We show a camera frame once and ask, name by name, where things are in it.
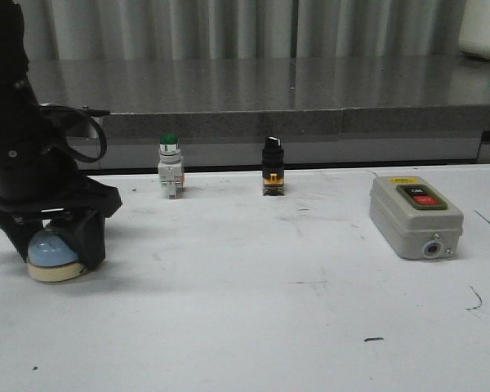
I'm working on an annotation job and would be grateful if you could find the blue and cream desk bell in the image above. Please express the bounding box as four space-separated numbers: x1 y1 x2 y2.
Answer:
26 229 87 283

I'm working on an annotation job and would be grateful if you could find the grey stone counter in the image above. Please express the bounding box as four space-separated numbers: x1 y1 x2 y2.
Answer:
29 55 490 173

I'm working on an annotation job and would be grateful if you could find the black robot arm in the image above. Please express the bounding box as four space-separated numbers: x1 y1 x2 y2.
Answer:
0 1 122 271

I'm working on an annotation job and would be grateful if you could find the grey pleated curtain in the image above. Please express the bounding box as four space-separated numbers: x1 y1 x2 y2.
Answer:
21 1 465 60

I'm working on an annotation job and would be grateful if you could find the green pushbutton switch module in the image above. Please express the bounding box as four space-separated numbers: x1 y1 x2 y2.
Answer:
158 133 185 198

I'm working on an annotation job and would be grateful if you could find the white appliance on counter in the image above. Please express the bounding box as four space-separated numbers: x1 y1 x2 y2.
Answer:
458 0 490 60

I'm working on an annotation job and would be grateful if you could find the grey on-off switch box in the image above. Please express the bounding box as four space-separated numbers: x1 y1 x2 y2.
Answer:
369 176 464 260

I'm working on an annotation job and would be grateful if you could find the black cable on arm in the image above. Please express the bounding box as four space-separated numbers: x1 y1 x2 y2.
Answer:
38 105 111 164

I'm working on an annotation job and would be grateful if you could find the black selector switch module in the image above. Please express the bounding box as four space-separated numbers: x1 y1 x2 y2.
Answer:
262 136 284 196

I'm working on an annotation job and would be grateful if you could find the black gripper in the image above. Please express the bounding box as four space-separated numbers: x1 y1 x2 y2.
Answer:
0 145 122 270

